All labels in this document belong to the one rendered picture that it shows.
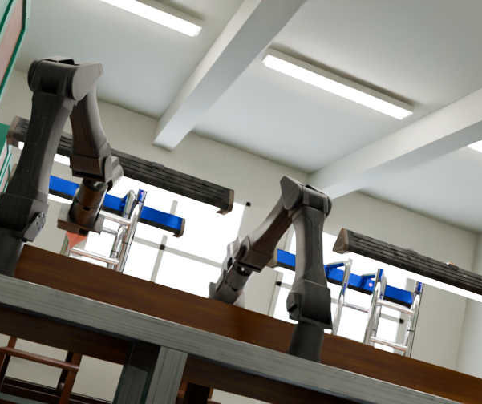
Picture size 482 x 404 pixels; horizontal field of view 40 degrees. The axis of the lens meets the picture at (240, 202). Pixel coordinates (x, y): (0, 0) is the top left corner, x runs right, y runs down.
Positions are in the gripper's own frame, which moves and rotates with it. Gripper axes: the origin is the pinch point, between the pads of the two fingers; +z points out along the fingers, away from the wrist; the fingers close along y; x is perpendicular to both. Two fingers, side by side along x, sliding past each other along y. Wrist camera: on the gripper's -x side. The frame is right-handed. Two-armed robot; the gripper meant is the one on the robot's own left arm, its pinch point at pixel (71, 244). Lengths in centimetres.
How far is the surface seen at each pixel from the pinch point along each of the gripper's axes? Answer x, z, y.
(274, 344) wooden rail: 20, -7, -49
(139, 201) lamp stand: -35.0, 8.1, -15.6
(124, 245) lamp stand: -24.7, 17.1, -15.4
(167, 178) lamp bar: -27.1, -8.3, -18.9
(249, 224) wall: -441, 298, -195
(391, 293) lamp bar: -64, 34, -125
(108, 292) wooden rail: 19.8, -8.0, -9.5
